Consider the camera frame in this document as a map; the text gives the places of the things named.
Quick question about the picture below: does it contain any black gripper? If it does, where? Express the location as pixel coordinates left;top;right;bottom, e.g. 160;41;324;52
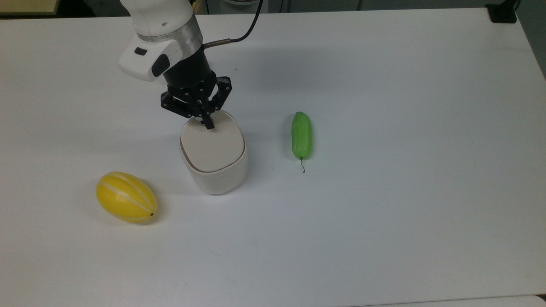
160;47;233;130

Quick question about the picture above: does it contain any beige lidded garbage bin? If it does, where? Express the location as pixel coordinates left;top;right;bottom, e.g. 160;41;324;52
179;110;249;196

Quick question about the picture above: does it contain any light green toy cucumber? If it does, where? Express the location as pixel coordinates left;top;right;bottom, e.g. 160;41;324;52
291;111;313;173

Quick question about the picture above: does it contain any yellow striped toy melon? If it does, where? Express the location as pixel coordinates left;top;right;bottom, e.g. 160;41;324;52
96;171;158;224

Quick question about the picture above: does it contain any yellow-brown wooden cabinet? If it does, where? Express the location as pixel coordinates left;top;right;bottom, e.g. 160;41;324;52
0;0;59;16

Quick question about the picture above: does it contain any black square stand base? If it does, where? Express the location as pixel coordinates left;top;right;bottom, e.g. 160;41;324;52
485;0;520;24

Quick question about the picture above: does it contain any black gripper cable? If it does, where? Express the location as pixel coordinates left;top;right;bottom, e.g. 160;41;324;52
203;0;264;47

